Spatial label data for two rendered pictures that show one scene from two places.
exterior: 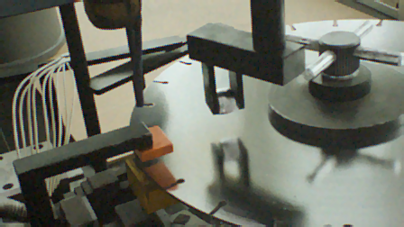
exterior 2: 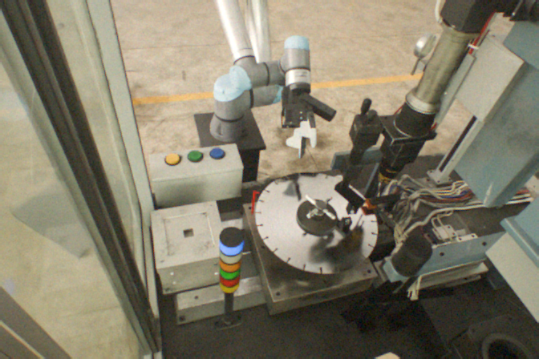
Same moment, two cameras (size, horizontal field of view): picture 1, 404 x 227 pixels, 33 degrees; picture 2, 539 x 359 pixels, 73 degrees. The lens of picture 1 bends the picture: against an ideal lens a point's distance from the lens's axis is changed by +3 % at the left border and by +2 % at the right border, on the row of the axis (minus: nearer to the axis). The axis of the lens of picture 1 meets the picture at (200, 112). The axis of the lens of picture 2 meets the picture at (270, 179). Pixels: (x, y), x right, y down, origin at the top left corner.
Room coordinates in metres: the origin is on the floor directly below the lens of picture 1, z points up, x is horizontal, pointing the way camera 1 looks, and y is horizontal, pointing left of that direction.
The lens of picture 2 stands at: (1.06, -0.27, 1.73)
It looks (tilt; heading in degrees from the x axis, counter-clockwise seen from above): 48 degrees down; 178
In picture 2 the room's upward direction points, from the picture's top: 9 degrees clockwise
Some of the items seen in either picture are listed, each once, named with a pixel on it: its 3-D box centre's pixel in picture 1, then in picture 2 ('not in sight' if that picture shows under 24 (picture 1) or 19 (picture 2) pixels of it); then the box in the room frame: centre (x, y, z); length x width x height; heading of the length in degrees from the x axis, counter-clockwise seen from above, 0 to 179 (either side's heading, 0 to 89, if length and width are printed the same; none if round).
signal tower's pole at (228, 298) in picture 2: not in sight; (228, 304); (0.69, -0.31, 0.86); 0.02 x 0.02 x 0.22
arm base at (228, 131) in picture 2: not in sight; (228, 119); (-0.08, -0.42, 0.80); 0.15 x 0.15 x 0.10
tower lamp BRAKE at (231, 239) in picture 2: not in sight; (231, 241); (0.69, -0.31, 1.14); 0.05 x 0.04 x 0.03; 21
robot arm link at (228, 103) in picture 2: not in sight; (231, 94); (-0.08, -0.42, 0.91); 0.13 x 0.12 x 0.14; 118
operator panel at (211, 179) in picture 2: not in sight; (196, 176); (0.26, -0.48, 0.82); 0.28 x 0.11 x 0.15; 111
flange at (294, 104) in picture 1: (339, 86); (317, 214); (0.46, -0.11, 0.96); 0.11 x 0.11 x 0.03
